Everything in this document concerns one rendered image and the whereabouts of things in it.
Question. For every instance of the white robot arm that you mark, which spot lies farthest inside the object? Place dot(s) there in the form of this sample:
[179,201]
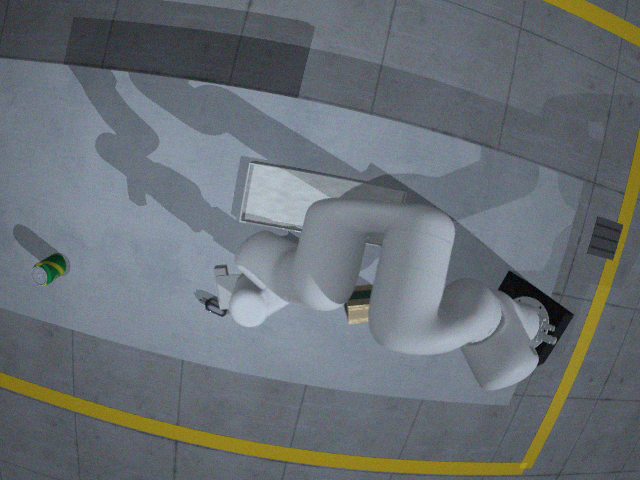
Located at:
[410,311]

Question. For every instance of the green drink can with yellow stripe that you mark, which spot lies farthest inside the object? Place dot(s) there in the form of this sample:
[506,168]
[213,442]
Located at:
[49,269]

